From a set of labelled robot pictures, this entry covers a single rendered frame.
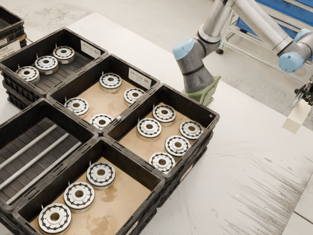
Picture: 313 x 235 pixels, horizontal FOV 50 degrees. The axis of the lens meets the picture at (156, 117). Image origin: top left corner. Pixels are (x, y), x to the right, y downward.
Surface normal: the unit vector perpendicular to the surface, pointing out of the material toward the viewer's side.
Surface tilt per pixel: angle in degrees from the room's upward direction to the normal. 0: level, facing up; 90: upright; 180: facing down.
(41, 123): 0
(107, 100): 0
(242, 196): 0
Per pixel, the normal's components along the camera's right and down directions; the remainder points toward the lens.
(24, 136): 0.12, -0.67
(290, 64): -0.69, 0.54
